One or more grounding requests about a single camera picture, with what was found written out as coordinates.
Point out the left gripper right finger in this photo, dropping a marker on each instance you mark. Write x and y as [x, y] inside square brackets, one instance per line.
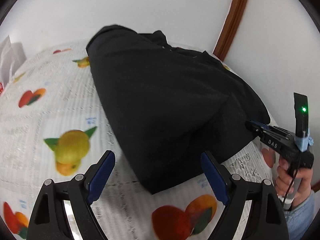
[265, 219]

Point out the fruit print table cover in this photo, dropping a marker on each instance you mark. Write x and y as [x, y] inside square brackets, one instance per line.
[49, 96]

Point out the white plastic shopping bag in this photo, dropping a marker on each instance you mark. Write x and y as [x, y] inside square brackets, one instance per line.
[12, 57]

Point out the brown wooden door frame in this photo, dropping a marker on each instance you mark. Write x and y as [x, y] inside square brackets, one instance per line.
[230, 28]

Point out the denim sleeve forearm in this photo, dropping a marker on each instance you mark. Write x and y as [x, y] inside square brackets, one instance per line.
[300, 218]

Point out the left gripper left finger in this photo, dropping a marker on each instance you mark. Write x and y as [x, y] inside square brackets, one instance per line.
[49, 218]

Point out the black white blue jacket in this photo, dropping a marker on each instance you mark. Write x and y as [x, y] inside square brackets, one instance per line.
[167, 105]

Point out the red paper shopping bag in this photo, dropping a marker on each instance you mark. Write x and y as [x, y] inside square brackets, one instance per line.
[1, 88]

